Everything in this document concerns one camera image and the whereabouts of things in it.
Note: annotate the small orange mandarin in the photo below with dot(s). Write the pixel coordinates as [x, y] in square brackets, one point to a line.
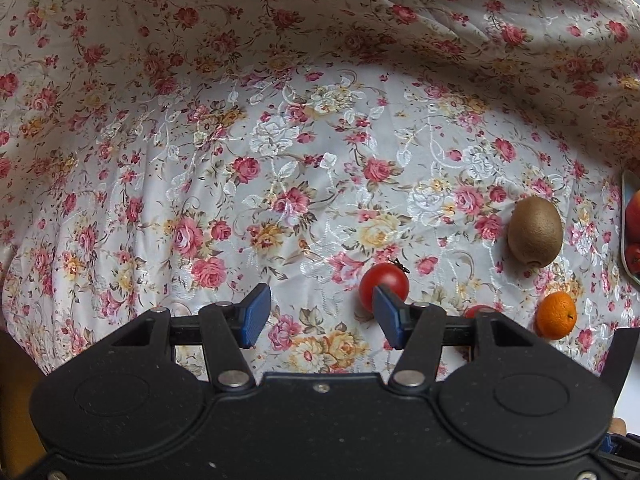
[556, 316]

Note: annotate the pale green plate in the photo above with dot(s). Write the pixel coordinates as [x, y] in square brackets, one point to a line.
[625, 180]

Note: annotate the red apple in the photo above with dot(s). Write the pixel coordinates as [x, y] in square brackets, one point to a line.
[634, 215]

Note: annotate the brown kiwi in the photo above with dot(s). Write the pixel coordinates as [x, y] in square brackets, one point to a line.
[535, 230]

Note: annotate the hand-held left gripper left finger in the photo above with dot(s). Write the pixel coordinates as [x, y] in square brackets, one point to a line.
[255, 320]

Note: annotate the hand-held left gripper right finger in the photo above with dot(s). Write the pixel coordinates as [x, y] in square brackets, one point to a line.
[387, 322]

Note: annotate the floral tablecloth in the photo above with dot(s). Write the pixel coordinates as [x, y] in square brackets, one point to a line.
[300, 135]

